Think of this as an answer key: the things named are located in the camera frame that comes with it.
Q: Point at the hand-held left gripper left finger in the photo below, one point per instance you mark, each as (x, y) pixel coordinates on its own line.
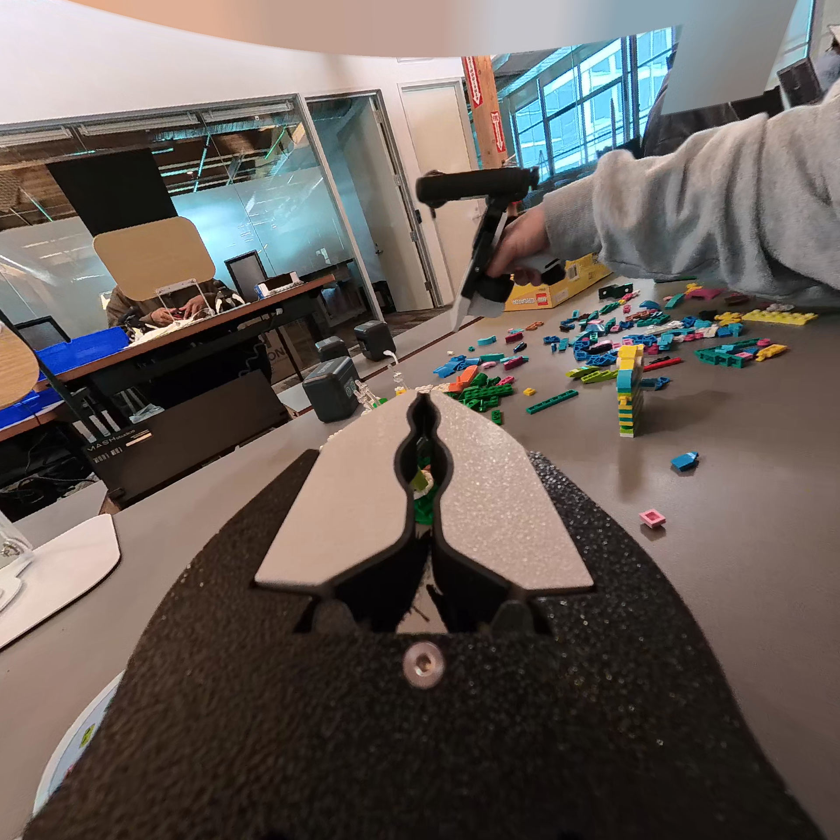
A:
(348, 512)

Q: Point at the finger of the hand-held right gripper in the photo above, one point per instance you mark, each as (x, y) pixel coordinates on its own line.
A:
(459, 312)
(474, 307)

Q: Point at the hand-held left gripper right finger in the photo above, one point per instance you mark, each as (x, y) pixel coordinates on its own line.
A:
(505, 518)

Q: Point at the green toy brick garden model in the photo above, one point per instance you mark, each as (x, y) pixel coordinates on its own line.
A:
(423, 505)

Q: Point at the colourful toy bricks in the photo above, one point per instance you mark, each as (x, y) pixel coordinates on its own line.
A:
(718, 354)

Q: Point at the toy instruction booklet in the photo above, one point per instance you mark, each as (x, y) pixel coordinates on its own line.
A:
(72, 748)

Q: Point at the person's right forearm grey sleeve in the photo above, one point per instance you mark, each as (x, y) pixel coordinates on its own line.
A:
(709, 197)

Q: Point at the wooden desk lamp white base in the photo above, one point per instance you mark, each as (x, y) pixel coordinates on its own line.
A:
(59, 577)

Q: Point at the person's right hand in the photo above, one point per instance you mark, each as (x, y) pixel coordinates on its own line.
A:
(525, 239)

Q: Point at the yellow toy box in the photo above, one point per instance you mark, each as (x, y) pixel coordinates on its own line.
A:
(558, 289)

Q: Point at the dark grey charger cube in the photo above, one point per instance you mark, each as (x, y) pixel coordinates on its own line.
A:
(331, 348)
(374, 338)
(331, 392)

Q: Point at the white door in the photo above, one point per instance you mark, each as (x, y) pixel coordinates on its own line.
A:
(439, 144)

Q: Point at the single pink toy brick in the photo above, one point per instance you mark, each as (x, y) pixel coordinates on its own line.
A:
(652, 519)

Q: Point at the cardboard box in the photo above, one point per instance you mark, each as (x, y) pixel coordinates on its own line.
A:
(279, 358)

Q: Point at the striped toy brick tower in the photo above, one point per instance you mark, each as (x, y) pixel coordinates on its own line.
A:
(630, 400)

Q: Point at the white tray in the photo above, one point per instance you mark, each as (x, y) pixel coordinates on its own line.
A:
(281, 284)

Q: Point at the single blue toy brick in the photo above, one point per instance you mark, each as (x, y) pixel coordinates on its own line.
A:
(684, 461)

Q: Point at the long wooden work table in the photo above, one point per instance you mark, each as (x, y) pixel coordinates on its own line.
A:
(262, 302)

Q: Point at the small black monitor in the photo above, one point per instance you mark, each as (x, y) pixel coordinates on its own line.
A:
(43, 333)
(246, 275)

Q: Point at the blue plastic bin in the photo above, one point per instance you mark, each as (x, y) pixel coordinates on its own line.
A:
(85, 351)
(26, 407)

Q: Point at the wooden lamp clear stand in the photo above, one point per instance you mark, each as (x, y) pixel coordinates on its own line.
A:
(154, 256)

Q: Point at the wooden post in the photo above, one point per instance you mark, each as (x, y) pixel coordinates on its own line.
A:
(489, 138)

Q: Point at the short red post sign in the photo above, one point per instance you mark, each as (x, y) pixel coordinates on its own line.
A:
(498, 131)

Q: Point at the long red post sign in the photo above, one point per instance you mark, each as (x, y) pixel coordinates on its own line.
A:
(472, 82)

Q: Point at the black wall panel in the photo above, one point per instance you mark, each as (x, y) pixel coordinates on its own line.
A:
(111, 190)

